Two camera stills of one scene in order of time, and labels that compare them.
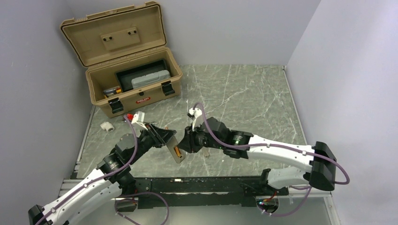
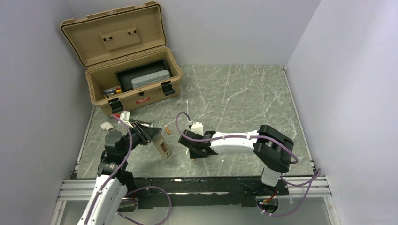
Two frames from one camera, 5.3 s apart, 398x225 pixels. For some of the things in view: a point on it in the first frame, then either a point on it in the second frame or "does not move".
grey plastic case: (149, 78) does not move
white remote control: (172, 144) -> (162, 146)
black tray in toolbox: (124, 77) does not move
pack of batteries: (109, 92) does not move
